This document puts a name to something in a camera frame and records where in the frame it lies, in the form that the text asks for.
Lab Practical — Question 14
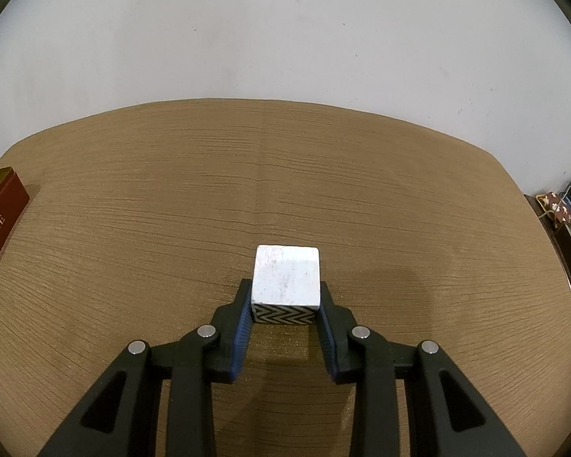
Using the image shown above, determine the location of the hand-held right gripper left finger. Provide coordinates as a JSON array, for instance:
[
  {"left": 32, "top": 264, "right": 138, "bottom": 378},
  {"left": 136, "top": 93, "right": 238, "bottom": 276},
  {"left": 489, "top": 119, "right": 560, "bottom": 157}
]
[{"left": 37, "top": 280, "right": 253, "bottom": 457}]

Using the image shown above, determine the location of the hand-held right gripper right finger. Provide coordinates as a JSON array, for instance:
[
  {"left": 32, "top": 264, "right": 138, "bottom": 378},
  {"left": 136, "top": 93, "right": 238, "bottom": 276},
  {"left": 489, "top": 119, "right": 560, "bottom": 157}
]
[{"left": 318, "top": 282, "right": 522, "bottom": 457}]

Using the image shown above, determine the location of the white zigzag cube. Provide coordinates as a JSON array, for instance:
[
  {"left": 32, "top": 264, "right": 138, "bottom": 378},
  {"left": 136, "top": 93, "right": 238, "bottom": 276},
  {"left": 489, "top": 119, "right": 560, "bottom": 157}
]
[{"left": 250, "top": 244, "right": 321, "bottom": 324}]

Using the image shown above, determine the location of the red and gold tin box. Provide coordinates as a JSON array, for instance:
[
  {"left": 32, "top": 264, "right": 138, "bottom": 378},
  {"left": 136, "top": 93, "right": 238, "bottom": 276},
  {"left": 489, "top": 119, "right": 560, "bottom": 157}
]
[{"left": 0, "top": 166, "right": 30, "bottom": 296}]

